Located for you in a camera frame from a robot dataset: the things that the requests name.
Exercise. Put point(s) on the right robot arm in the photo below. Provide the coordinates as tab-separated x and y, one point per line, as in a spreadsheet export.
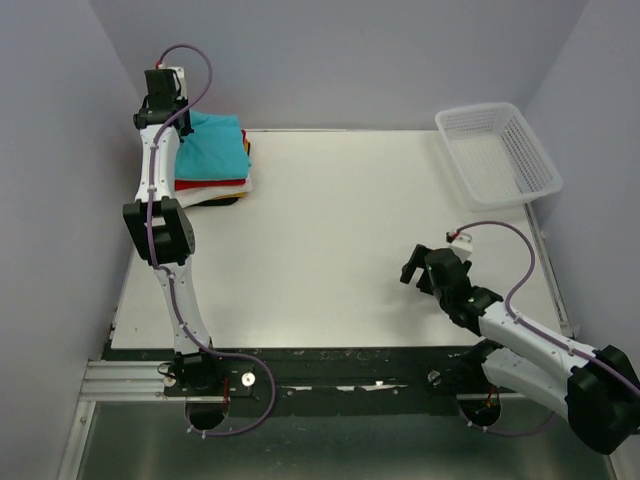
596	391

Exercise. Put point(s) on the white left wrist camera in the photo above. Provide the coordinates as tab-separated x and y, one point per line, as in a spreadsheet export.
178	74

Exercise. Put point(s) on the white plastic mesh basket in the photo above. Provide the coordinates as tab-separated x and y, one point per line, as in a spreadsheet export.
497	158

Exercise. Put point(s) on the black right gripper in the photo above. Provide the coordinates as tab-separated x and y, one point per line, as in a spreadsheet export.
418	259

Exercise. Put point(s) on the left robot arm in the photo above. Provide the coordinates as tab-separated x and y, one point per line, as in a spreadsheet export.
159	228

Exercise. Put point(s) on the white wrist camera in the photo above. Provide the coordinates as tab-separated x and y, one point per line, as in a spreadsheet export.
461	244
178	74

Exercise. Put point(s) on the white folded t shirt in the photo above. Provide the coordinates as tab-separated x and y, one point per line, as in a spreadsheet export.
189	197

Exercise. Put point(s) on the teal t shirt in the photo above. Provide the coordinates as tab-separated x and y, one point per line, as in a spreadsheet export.
205	123

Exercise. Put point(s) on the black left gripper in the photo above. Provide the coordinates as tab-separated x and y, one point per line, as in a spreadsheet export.
185	129

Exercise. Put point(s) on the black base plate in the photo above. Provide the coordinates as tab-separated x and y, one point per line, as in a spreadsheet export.
484	410

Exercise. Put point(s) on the aluminium mounting rail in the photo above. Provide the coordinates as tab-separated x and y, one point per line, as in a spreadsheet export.
125	380

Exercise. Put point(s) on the yellow folded t shirt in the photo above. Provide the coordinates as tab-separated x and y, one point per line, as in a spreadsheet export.
244	192

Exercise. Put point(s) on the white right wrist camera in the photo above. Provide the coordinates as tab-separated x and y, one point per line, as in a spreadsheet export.
461	244

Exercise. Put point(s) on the black folded t shirt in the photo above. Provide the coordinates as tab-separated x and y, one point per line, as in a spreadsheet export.
219	202

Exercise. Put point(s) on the red folded t shirt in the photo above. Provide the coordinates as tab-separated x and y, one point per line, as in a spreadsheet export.
185	185

